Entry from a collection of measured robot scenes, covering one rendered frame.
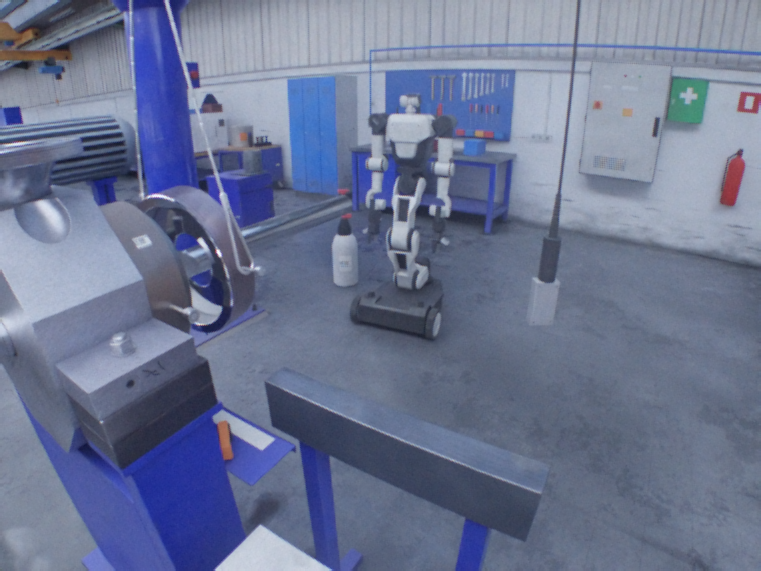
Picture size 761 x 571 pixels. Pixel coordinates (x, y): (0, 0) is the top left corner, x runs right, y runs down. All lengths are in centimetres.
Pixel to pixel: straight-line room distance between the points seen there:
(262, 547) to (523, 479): 44
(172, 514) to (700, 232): 539
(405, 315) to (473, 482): 201
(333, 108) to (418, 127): 369
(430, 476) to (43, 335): 69
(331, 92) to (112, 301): 565
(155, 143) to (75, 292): 212
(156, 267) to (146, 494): 41
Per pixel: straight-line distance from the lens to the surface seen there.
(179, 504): 88
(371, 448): 90
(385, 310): 278
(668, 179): 543
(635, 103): 506
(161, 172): 283
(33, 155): 82
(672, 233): 555
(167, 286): 89
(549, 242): 110
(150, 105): 281
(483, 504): 86
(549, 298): 116
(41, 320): 74
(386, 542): 173
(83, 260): 79
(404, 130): 264
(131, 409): 70
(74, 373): 72
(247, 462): 93
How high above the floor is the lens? 145
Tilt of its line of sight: 24 degrees down
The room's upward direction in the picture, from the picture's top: straight up
